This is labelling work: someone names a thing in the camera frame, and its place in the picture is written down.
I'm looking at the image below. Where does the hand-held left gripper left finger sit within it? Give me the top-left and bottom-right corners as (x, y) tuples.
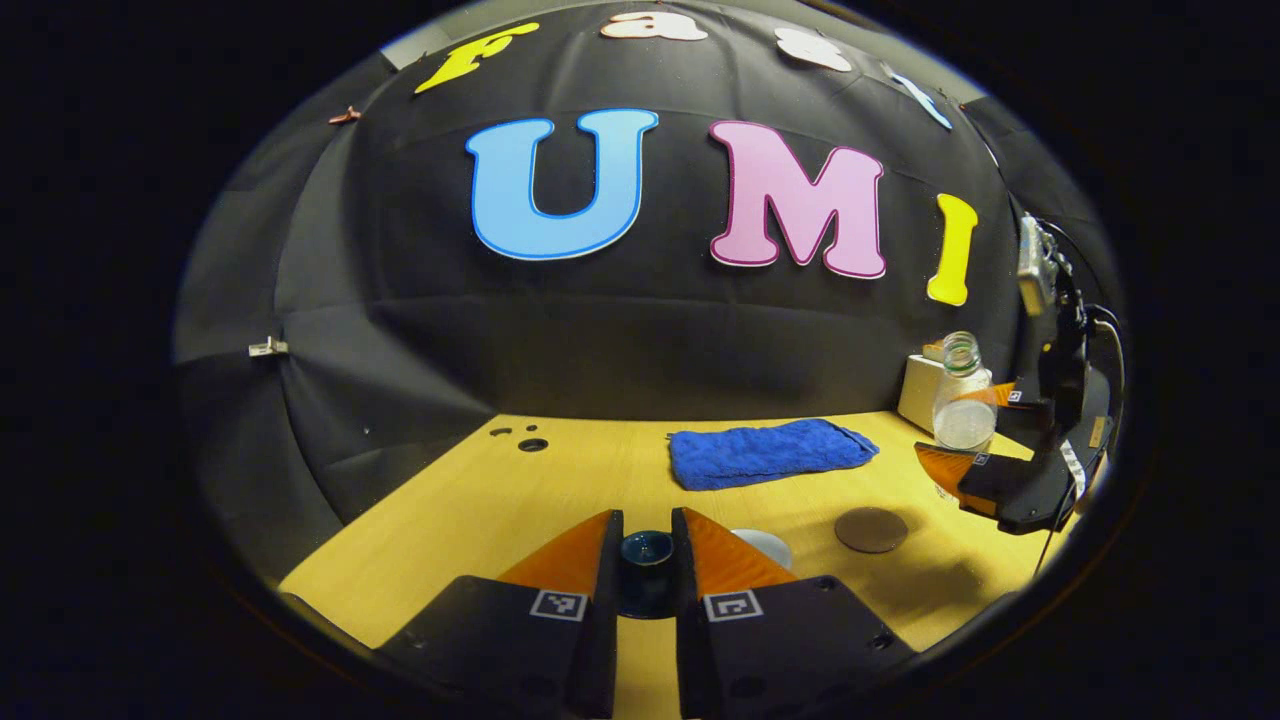
(375, 508), (624, 720)

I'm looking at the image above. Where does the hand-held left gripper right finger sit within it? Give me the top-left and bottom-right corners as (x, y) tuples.
(670, 506), (917, 720)

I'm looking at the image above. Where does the clear plastic water bottle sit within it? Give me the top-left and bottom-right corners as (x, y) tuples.
(932, 331), (998, 453)

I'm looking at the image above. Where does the dark teal teacup lid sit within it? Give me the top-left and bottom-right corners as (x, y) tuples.
(617, 530), (679, 621)

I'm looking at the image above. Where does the teal ceramic teacup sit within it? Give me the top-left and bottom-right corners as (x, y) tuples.
(730, 528), (794, 573)

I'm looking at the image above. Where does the round brown coaster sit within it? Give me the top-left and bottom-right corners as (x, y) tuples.
(835, 507), (910, 555)

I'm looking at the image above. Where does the white toaster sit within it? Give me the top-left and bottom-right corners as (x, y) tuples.
(897, 345), (947, 433)

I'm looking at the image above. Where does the blue towel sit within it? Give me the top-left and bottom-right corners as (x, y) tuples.
(668, 418), (881, 492)

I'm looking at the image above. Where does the black backdrop cloth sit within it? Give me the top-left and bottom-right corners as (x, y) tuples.
(172, 0), (1116, 581)

